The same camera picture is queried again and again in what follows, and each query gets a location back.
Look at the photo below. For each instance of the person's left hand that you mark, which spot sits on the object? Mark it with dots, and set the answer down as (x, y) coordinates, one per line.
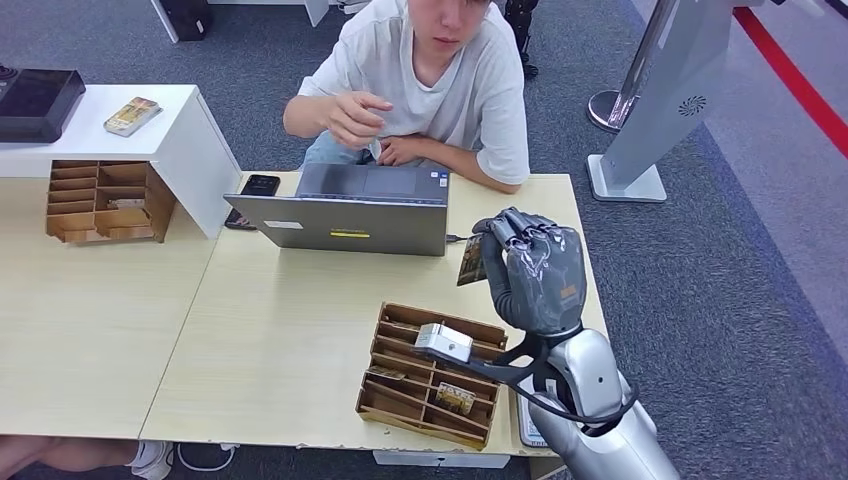
(401, 151)

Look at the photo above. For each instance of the person's right hand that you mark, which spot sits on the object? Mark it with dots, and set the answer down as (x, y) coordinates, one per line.
(354, 122)

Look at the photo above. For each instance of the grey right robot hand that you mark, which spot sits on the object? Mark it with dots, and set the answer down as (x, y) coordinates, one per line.
(543, 278)

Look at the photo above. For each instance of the autumn print hotel card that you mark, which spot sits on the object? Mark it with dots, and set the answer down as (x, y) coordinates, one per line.
(470, 262)
(385, 374)
(455, 399)

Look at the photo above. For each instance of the cardboard organizer two slot columns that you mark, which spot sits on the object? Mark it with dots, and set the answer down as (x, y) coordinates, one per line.
(397, 404)

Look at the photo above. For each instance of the person's right forearm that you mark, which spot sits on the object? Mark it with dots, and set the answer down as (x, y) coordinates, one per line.
(305, 118)

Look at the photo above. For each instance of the person's left forearm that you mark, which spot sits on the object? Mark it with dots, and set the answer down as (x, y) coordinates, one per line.
(470, 166)

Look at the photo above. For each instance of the person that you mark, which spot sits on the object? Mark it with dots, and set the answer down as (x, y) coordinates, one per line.
(464, 93)

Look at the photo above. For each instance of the pale grey card reader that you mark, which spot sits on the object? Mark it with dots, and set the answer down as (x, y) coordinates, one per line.
(526, 424)

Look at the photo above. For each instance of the grey laptop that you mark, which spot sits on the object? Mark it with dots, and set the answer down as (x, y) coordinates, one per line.
(358, 225)

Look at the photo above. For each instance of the black smartphone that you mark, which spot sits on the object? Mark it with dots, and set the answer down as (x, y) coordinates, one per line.
(255, 195)

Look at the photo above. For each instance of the white desk riser shelf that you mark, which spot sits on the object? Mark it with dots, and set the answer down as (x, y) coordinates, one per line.
(192, 152)

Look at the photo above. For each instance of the black robot legs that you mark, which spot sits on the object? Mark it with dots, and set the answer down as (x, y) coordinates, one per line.
(526, 40)

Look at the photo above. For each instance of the black box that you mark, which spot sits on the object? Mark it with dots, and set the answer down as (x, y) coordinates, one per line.
(189, 18)

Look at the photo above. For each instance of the white box under desk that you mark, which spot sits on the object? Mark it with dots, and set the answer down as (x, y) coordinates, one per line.
(437, 459)

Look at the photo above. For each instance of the cardboard organizer with wide compartments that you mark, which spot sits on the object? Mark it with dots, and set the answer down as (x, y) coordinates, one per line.
(159, 199)

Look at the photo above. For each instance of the silver kiosk stand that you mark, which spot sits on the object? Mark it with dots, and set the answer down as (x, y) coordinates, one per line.
(662, 99)

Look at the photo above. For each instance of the stack of hotel cards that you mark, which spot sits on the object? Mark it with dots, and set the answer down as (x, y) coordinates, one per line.
(131, 116)

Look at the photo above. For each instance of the black tray device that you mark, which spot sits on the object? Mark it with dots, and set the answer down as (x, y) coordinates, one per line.
(36, 106)

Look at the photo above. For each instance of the small black knob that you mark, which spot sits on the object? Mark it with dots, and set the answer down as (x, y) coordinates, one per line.
(5, 71)

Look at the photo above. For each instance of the white sneaker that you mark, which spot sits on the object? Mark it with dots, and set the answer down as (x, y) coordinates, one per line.
(154, 460)

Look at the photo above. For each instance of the bystander's bare leg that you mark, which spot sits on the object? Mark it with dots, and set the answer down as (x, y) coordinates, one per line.
(60, 456)

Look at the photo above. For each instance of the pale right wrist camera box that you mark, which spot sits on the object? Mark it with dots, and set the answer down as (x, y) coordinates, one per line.
(445, 342)

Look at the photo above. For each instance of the chrome stanchion post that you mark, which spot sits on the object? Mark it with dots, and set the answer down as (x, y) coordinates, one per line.
(606, 109)

